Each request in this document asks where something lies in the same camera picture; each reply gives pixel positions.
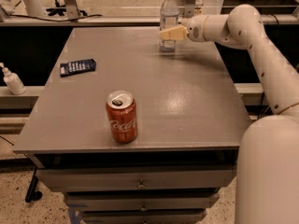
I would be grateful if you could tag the white pump dispenser bottle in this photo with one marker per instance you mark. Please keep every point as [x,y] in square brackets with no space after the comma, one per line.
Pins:
[13,81]

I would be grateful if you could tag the dark blue snack packet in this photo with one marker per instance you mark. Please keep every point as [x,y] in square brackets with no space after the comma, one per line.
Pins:
[77,67]

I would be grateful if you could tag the bottom grey drawer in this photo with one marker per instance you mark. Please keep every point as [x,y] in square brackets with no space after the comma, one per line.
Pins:
[149,217]

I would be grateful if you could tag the clear blue plastic water bottle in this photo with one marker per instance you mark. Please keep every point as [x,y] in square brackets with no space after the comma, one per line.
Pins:
[169,12]

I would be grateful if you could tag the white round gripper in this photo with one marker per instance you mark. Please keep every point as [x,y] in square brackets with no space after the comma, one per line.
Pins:
[195,28]

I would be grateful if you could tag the grey metal rail frame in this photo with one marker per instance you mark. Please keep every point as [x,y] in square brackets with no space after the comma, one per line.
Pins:
[148,11]

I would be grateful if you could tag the top grey drawer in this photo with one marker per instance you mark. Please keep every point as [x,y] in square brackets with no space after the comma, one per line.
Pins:
[143,178]

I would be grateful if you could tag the middle grey drawer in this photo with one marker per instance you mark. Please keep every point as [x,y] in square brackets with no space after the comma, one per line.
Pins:
[142,202]

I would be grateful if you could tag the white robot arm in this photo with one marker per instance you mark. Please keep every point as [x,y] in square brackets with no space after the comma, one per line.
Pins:
[267,176]

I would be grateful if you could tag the red coke can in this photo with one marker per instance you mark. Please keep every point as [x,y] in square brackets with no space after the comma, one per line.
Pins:
[121,113]

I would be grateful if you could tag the grey drawer cabinet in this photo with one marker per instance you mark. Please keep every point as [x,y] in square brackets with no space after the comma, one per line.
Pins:
[188,111]

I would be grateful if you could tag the grey drawer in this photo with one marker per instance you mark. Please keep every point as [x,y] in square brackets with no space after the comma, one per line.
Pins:
[142,202]
[149,217]
[143,178]

